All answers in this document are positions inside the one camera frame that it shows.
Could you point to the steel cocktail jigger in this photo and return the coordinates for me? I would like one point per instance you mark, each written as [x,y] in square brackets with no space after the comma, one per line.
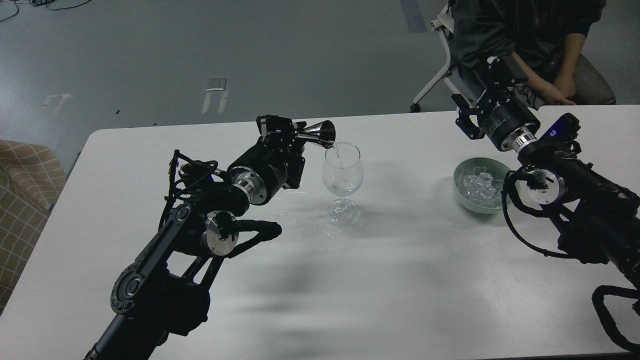
[322,134]

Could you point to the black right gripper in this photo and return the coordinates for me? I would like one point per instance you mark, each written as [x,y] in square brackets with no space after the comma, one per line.
[508,123]

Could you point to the clear ice cubes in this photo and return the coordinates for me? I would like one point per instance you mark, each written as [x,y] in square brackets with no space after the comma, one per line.
[480,188]

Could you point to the seated person in grey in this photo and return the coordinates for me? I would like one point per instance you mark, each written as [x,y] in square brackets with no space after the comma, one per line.
[545,37]

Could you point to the beige checkered cloth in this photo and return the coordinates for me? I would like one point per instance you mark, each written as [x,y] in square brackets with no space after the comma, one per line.
[31,182]

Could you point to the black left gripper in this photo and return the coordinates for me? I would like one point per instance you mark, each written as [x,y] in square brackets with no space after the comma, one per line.
[275,162]

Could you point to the clear wine glass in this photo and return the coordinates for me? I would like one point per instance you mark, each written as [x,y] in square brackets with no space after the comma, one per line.
[342,175]

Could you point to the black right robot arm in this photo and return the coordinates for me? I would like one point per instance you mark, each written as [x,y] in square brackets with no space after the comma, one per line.
[596,218]

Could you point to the green bowl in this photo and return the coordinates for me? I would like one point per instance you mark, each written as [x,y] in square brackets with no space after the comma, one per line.
[497,168]

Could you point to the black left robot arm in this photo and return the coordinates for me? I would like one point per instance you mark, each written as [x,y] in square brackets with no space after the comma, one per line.
[166,290]

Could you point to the white office chair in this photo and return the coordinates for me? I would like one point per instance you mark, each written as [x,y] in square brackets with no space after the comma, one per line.
[448,72]

